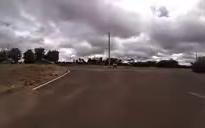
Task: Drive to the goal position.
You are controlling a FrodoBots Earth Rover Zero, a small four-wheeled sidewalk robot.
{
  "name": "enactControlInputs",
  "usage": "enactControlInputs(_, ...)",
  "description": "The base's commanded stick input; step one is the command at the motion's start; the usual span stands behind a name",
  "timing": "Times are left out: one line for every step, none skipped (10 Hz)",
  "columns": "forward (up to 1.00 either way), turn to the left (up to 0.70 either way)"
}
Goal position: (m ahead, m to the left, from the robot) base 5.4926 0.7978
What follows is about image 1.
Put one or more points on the dry brown grass verge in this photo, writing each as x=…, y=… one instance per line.
x=16, y=75

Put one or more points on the tall pale pole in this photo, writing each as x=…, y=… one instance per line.
x=109, y=50

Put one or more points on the dark bush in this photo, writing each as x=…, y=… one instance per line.
x=204, y=64

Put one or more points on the row of dark trees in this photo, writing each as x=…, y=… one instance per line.
x=26, y=55

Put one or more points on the distant low tree line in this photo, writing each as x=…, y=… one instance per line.
x=130, y=62

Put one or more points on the grey asphalt road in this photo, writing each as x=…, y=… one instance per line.
x=116, y=100

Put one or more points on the pale kerb line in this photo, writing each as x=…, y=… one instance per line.
x=51, y=80

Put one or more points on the vehicle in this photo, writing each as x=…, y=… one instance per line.
x=114, y=65

